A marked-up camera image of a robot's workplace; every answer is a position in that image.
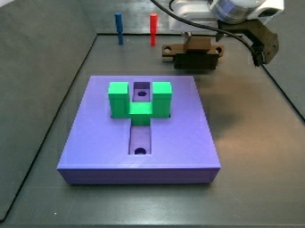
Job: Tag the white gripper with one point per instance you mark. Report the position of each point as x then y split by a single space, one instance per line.
225 13

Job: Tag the brown T-shaped block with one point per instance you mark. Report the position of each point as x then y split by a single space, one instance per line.
193 45

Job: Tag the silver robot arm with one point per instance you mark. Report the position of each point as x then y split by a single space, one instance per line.
231 12

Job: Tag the black angle fixture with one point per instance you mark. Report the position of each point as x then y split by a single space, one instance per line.
195 61

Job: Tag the red hexagonal peg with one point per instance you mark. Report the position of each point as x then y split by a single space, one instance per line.
152 17

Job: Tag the blue hexagonal peg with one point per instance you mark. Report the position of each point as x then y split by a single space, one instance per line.
119 27

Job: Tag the green U-shaped block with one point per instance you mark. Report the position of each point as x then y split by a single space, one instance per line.
139 111

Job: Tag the purple base block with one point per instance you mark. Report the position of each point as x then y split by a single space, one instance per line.
110 152

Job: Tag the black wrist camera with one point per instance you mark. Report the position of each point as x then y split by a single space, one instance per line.
265 40

